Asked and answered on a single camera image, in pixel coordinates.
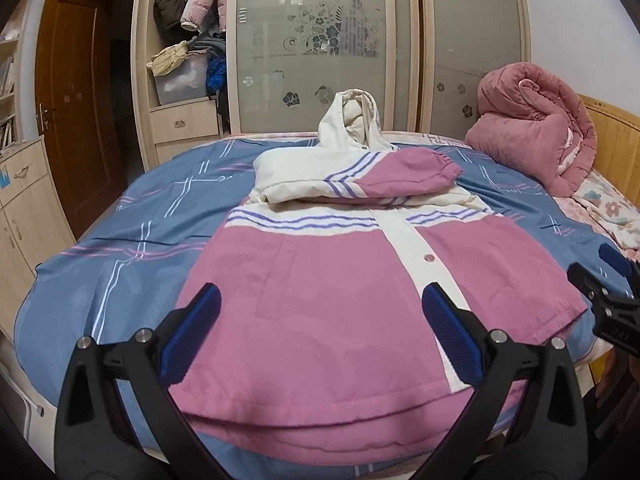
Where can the grey crumpled clothing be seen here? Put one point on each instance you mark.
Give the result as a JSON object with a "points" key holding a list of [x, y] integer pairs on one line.
{"points": [[207, 45]]}

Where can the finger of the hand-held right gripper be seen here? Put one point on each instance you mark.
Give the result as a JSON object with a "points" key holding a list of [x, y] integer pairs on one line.
{"points": [[615, 257], [592, 287]]}

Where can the beige low cabinet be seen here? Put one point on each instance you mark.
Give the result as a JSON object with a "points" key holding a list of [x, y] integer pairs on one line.
{"points": [[25, 210]]}

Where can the beige wardrobe drawer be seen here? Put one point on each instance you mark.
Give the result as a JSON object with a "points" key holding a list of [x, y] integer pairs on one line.
{"points": [[182, 121]]}

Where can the frosted floral glass wardrobe door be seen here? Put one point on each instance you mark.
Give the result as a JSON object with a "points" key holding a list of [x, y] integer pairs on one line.
{"points": [[310, 80]]}

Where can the clear plastic storage box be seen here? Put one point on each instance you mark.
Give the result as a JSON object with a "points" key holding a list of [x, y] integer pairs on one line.
{"points": [[180, 85]]}

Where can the beige wardrobe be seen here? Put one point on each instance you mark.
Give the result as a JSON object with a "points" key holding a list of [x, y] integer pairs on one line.
{"points": [[142, 35]]}

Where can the pink and white hooded jacket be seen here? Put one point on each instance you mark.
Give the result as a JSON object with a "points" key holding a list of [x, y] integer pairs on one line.
{"points": [[325, 285]]}

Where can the beige bookshelf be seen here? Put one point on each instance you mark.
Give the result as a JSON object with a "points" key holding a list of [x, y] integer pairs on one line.
{"points": [[9, 85]]}

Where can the wooden headboard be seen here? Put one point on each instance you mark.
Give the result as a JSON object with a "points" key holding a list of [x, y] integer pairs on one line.
{"points": [[617, 135]]}

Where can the blue puffer clothing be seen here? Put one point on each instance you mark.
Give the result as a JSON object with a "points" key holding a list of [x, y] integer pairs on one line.
{"points": [[216, 75]]}

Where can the beige crumpled cloth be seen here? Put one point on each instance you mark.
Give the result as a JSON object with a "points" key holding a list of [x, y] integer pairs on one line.
{"points": [[167, 60]]}

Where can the pink rolled quilt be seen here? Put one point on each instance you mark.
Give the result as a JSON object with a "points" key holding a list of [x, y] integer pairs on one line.
{"points": [[530, 125]]}

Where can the brown wooden door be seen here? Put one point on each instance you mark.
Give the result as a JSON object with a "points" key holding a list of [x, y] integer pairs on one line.
{"points": [[75, 110]]}

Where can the blue striped bed blanket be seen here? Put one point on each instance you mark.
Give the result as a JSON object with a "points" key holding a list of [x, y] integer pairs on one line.
{"points": [[125, 270]]}

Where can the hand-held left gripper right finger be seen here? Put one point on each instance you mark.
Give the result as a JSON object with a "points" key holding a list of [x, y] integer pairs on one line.
{"points": [[450, 330]]}

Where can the pink floral bed sheet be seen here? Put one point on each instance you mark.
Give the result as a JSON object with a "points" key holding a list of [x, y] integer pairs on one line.
{"points": [[610, 205]]}

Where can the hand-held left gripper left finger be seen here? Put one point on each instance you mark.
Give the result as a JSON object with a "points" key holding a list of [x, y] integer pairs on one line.
{"points": [[192, 335]]}

